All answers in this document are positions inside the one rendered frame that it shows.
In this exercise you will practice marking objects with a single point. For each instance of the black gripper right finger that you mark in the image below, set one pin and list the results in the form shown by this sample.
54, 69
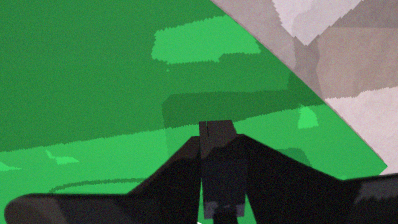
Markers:
281, 190

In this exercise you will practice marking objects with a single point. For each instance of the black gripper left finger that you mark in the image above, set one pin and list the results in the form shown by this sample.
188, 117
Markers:
171, 195

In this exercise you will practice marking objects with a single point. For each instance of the black fan cable with plug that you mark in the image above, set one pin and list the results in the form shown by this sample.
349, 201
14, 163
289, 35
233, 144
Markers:
224, 167

